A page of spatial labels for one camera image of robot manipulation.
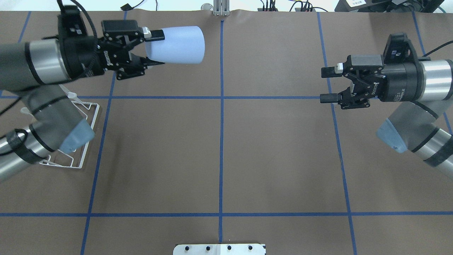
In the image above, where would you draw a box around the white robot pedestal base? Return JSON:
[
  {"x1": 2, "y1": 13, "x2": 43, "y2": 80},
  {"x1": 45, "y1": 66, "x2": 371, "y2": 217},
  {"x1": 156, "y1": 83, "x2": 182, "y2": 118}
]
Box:
[{"x1": 173, "y1": 243, "x2": 267, "y2": 255}]

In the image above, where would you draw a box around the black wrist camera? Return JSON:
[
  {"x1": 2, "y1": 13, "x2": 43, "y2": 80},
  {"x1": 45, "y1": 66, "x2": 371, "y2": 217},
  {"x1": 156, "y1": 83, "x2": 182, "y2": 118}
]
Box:
[
  {"x1": 383, "y1": 33, "x2": 418, "y2": 64},
  {"x1": 58, "y1": 4, "x2": 87, "y2": 39}
]

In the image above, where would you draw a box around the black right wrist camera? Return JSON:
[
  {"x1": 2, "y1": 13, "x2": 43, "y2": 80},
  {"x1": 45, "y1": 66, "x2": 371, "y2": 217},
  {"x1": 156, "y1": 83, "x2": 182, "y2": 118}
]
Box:
[{"x1": 383, "y1": 33, "x2": 418, "y2": 64}]

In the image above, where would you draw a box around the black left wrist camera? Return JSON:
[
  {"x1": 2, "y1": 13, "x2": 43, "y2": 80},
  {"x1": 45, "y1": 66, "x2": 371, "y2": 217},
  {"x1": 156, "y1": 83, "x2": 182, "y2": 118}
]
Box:
[{"x1": 58, "y1": 4, "x2": 87, "y2": 39}]

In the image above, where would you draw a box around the small black device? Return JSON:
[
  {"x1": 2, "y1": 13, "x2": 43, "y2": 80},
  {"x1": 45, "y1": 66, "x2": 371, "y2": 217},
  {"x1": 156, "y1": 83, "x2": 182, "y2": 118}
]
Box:
[{"x1": 120, "y1": 3, "x2": 133, "y2": 11}]

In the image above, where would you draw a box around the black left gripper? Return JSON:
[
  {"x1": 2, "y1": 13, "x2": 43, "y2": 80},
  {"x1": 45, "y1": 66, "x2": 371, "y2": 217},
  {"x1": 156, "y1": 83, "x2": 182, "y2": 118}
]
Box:
[{"x1": 62, "y1": 20, "x2": 165, "y2": 80}]

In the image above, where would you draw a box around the white wire cup holder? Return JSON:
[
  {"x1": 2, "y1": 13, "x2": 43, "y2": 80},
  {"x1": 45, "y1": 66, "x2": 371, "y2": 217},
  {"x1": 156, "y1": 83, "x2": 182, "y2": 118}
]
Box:
[{"x1": 22, "y1": 85, "x2": 95, "y2": 162}]

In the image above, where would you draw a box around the brown paper table cover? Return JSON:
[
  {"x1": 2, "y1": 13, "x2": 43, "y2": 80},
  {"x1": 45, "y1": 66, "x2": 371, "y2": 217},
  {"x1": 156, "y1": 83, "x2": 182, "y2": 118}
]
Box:
[{"x1": 1, "y1": 10, "x2": 452, "y2": 255}]

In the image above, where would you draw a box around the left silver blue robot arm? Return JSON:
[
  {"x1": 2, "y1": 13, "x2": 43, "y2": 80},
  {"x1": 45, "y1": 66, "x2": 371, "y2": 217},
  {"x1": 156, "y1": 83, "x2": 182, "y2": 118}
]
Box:
[{"x1": 0, "y1": 16, "x2": 165, "y2": 181}]

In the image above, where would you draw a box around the black camera cable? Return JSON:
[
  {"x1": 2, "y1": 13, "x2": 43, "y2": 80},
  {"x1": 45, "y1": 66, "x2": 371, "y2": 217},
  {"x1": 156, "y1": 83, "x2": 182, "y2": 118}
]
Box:
[{"x1": 423, "y1": 40, "x2": 453, "y2": 57}]

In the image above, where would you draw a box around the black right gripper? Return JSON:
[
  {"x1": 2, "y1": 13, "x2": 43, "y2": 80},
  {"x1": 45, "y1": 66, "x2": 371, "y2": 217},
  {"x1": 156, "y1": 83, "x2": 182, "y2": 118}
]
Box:
[{"x1": 320, "y1": 55, "x2": 423, "y2": 109}]

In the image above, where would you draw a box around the aluminium frame post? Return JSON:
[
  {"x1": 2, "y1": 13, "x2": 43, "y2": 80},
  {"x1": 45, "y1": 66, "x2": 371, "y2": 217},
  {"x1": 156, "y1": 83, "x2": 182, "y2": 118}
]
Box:
[{"x1": 212, "y1": 0, "x2": 231, "y2": 16}]

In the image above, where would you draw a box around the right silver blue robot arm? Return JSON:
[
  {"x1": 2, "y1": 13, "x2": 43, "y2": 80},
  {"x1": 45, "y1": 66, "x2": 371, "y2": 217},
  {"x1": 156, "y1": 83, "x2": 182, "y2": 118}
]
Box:
[{"x1": 320, "y1": 55, "x2": 453, "y2": 178}]

